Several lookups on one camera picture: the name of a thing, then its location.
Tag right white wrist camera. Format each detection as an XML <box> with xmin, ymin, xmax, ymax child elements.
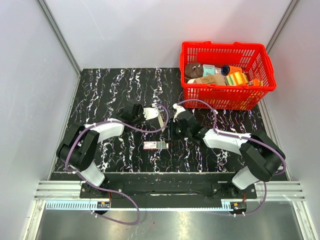
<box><xmin>172</xmin><ymin>103</ymin><xmax>186</xmax><ymax>119</ymax></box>

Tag red plastic shopping basket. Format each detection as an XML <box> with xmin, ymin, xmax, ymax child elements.
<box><xmin>179</xmin><ymin>41</ymin><xmax>277</xmax><ymax>111</ymax></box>

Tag orange snack packet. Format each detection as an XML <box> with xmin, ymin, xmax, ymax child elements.
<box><xmin>246</xmin><ymin>78</ymin><xmax>263</xmax><ymax>87</ymax></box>

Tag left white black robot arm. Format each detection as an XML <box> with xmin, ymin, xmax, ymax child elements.
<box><xmin>56</xmin><ymin>101</ymin><xmax>149</xmax><ymax>198</ymax></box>

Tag red white staple box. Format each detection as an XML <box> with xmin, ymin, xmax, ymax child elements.
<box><xmin>143</xmin><ymin>141</ymin><xmax>169</xmax><ymax>150</ymax></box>

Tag brown round item in basket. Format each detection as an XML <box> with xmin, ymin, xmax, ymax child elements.
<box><xmin>184</xmin><ymin>62</ymin><xmax>204</xmax><ymax>79</ymax></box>

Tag brown cardboard package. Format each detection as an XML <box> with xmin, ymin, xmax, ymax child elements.
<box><xmin>187</xmin><ymin>74</ymin><xmax>226</xmax><ymax>86</ymax></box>

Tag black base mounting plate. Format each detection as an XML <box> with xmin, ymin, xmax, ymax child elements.
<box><xmin>77</xmin><ymin>171</ymin><xmax>258</xmax><ymax>201</ymax></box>

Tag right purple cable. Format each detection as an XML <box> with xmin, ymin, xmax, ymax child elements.
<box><xmin>176</xmin><ymin>98</ymin><xmax>288</xmax><ymax>217</ymax></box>

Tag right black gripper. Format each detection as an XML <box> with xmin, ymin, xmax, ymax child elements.
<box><xmin>161</xmin><ymin>118</ymin><xmax>191</xmax><ymax>141</ymax></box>

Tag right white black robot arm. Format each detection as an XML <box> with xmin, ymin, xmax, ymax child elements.
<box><xmin>161</xmin><ymin>111</ymin><xmax>286</xmax><ymax>198</ymax></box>

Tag yellow green box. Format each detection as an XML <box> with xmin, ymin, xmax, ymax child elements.
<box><xmin>225</xmin><ymin>72</ymin><xmax>249</xmax><ymax>86</ymax></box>

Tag blue capped orange bottle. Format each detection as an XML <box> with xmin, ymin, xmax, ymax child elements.
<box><xmin>220</xmin><ymin>65</ymin><xmax>243</xmax><ymax>76</ymax></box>

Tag light blue card box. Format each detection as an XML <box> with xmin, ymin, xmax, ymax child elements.
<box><xmin>202</xmin><ymin>64</ymin><xmax>216</xmax><ymax>77</ymax></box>

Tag aluminium rail with ruler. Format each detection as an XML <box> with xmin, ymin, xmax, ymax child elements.
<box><xmin>45</xmin><ymin>200</ymin><xmax>240</xmax><ymax>213</ymax></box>

